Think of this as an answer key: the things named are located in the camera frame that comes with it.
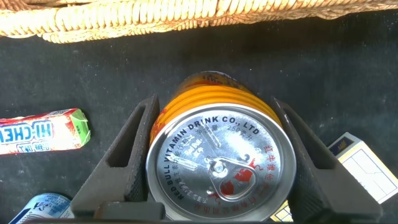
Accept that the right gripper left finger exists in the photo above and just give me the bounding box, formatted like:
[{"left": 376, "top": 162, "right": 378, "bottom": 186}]
[{"left": 70, "top": 94, "right": 165, "bottom": 220}]

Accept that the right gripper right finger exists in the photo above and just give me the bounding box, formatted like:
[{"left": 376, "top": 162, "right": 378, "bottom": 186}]
[{"left": 269, "top": 96, "right": 384, "bottom": 224}]

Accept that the blue chewing gum bottle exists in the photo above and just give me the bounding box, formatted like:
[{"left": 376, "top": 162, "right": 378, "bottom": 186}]
[{"left": 8, "top": 192, "right": 75, "bottom": 224}]

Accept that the gold Red Bull can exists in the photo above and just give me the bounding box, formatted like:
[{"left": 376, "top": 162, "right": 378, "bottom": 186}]
[{"left": 145, "top": 70, "right": 297, "bottom": 222}]

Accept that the playing card box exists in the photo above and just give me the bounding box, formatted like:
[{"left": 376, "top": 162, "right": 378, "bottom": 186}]
[{"left": 269, "top": 131, "right": 398, "bottom": 223}]

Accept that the Hi-Chew candy stick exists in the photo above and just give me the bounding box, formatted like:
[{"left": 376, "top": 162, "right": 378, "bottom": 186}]
[{"left": 0, "top": 108, "right": 91, "bottom": 156}]

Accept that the black tablecloth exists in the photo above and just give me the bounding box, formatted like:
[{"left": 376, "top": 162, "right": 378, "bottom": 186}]
[{"left": 0, "top": 9, "right": 398, "bottom": 224}]

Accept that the wicker basket with brown handles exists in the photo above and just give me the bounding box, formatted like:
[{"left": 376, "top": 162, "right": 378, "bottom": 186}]
[{"left": 0, "top": 0, "right": 398, "bottom": 44}]

